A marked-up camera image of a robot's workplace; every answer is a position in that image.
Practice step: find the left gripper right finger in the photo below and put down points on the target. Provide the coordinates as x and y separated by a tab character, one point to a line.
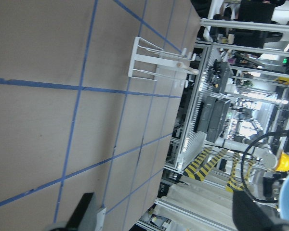
248	216

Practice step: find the yellow hard hat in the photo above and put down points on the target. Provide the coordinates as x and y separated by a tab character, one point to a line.
283	163

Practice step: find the white wire cup rack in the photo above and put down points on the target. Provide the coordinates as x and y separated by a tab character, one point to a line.
143	51

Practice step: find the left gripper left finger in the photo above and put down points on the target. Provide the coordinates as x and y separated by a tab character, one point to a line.
83	217

